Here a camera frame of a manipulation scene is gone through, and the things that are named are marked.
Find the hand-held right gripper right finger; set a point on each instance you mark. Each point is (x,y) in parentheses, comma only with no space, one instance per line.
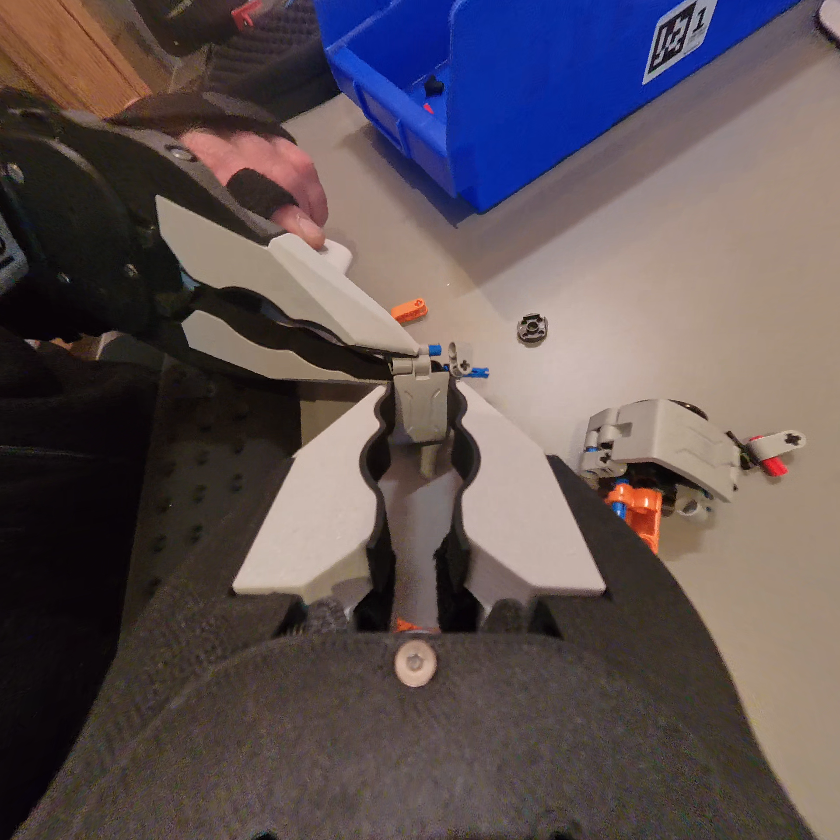
(531,525)

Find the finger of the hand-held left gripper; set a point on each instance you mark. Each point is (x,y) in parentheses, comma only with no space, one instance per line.
(289,282)
(262,348)

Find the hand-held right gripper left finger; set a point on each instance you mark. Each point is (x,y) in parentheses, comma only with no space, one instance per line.
(308,525)

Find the grey block module blue pin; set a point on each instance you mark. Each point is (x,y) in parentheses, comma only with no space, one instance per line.
(420,407)

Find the grey block module orange part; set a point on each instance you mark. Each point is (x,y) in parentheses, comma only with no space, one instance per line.
(676,439)

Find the person's left forearm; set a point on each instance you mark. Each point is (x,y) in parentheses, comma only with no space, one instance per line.
(197,111)

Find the person's left hand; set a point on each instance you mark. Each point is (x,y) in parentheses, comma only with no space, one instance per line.
(262,157)

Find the small orange block pin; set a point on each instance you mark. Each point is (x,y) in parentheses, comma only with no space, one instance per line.
(410,310)

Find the orange wedge block plate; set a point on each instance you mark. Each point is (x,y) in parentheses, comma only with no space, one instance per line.
(413,625)

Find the small black round block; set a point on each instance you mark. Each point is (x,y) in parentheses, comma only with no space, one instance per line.
(531,328)

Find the black foam pad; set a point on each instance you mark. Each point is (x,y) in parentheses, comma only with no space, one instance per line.
(282,46)

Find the small dark block parts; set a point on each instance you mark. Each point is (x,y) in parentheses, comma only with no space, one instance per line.
(433,85)

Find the blue plastic bin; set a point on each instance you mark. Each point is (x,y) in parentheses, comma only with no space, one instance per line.
(558,98)

